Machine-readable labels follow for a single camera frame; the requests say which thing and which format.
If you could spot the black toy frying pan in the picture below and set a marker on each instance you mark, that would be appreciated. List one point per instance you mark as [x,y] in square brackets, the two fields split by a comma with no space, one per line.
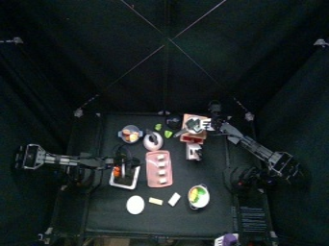
[192,125]

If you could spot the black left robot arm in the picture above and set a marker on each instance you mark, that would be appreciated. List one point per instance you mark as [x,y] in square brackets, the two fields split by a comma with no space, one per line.
[59,159]

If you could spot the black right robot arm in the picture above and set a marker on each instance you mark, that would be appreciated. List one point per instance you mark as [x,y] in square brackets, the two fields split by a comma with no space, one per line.
[257,149]

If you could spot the silver toy pot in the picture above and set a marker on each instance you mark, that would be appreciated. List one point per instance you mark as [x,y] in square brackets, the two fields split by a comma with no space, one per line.
[204,200]

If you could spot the orange toy carrot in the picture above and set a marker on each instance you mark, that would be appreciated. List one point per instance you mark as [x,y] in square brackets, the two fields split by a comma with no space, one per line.
[116,172]

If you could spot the white square tray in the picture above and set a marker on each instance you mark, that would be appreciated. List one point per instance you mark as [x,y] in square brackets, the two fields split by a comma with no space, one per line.
[118,184]

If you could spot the pink toy stove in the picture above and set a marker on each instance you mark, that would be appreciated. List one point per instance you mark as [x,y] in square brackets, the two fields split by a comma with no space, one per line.
[187,137]

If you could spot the pink rectangular tray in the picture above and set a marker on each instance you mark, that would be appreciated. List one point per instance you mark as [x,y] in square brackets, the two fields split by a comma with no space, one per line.
[152,174]

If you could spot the black round lid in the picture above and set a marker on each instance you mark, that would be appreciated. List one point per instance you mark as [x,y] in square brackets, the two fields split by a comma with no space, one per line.
[172,121]

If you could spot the yellow toy food piece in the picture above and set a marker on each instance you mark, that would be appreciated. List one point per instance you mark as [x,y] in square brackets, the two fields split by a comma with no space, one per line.
[134,137]

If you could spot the white cube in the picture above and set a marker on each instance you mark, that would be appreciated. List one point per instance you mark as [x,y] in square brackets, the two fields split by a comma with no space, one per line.
[162,180]
[162,172]
[160,157]
[162,164]

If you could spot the white pink toy appliance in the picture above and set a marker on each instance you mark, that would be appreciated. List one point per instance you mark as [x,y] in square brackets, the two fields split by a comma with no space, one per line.
[192,151]

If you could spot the small green toy vegetable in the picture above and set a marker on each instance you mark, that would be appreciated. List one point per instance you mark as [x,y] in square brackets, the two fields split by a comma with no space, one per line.
[168,134]
[158,127]

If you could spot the pink toy kettle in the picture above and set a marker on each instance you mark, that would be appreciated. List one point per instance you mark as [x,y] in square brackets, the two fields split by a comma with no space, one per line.
[152,141]

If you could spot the orange toy food piece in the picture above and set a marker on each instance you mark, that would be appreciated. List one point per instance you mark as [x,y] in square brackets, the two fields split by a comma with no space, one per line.
[126,132]

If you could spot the white round plate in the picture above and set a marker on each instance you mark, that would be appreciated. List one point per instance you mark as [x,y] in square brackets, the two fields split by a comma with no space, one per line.
[135,205]

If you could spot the yellow toy cheese slice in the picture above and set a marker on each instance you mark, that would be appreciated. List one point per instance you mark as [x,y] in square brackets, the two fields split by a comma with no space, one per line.
[155,201]

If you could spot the white rectangular card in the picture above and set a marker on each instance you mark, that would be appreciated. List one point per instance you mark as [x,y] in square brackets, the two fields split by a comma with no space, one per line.
[174,199]

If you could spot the white text label sticker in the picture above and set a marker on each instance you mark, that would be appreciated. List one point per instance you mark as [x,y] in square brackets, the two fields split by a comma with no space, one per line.
[253,219]

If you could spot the purple object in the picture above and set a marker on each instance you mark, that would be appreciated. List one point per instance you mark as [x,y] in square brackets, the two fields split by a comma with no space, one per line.
[230,239]

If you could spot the grey frame corner bracket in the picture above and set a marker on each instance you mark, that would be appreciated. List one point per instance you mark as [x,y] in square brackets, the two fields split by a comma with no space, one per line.
[249,116]
[77,112]
[321,42]
[16,40]

